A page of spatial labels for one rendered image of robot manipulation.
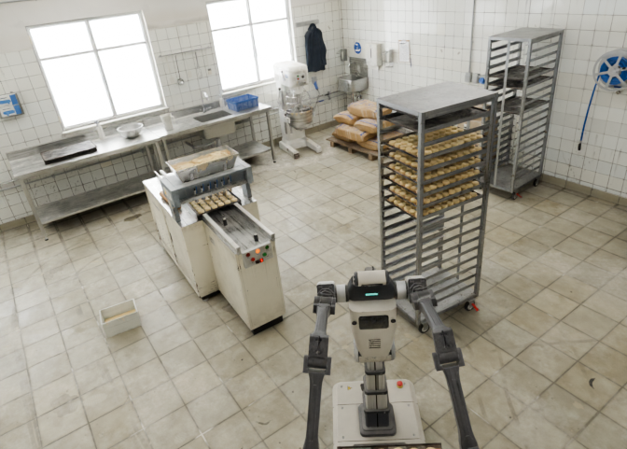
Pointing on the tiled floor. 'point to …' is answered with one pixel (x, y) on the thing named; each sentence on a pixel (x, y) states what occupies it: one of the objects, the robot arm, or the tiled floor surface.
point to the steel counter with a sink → (207, 116)
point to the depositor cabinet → (189, 238)
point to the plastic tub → (119, 317)
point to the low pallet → (353, 147)
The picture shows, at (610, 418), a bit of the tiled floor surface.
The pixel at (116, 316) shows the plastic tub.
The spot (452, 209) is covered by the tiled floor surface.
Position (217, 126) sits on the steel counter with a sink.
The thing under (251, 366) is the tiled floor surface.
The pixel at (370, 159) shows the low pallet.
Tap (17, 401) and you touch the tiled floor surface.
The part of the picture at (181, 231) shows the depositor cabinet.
